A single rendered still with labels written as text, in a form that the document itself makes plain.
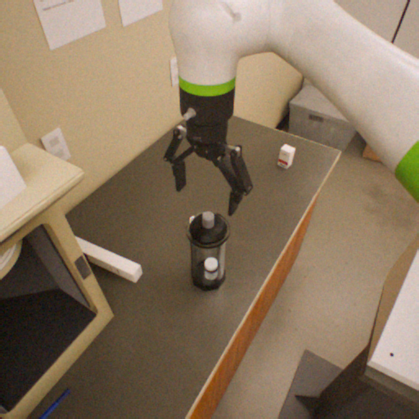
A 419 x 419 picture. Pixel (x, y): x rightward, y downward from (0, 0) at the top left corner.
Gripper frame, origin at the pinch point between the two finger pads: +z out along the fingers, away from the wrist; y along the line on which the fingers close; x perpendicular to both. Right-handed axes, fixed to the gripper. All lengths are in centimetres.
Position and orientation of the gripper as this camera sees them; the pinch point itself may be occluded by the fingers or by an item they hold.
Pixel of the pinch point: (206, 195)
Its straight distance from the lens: 71.9
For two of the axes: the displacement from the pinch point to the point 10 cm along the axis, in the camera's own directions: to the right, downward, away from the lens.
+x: 5.3, -6.2, 5.8
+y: 8.5, 4.0, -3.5
